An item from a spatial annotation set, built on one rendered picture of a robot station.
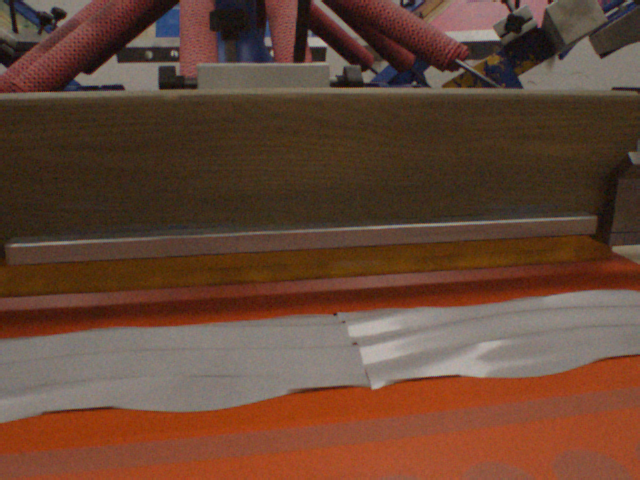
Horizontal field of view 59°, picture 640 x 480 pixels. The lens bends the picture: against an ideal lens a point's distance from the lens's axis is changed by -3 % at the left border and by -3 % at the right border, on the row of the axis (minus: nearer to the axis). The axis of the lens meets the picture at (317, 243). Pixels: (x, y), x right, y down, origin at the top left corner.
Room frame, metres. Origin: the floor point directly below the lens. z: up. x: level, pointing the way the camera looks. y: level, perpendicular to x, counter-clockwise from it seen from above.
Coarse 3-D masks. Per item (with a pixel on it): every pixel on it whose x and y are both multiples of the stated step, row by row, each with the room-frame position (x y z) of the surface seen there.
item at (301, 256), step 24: (504, 240) 0.31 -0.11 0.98; (528, 240) 0.32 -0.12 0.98; (552, 240) 0.32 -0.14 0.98; (576, 240) 0.32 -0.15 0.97; (0, 264) 0.27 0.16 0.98; (48, 264) 0.27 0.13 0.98; (72, 264) 0.27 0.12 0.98; (96, 264) 0.27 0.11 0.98; (120, 264) 0.28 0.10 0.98; (144, 264) 0.28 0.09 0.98; (168, 264) 0.28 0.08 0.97; (192, 264) 0.28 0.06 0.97; (216, 264) 0.28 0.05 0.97; (240, 264) 0.29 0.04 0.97; (264, 264) 0.29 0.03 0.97
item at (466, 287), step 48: (336, 288) 0.30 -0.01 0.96; (384, 288) 0.30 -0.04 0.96; (432, 288) 0.30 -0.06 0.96; (480, 288) 0.30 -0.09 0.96; (528, 288) 0.30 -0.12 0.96; (576, 288) 0.30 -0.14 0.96; (624, 288) 0.30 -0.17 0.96; (432, 384) 0.20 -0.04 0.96; (480, 384) 0.19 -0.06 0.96; (528, 384) 0.19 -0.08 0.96; (576, 384) 0.19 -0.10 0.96
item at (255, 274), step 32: (416, 256) 0.30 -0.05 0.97; (448, 256) 0.31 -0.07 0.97; (480, 256) 0.31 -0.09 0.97; (512, 256) 0.32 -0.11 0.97; (544, 256) 0.32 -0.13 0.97; (576, 256) 0.32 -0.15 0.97; (608, 256) 0.33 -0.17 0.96; (0, 288) 0.27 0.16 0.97; (32, 288) 0.27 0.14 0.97; (64, 288) 0.27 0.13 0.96; (96, 288) 0.27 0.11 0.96; (128, 288) 0.28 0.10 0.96; (160, 288) 0.28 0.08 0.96
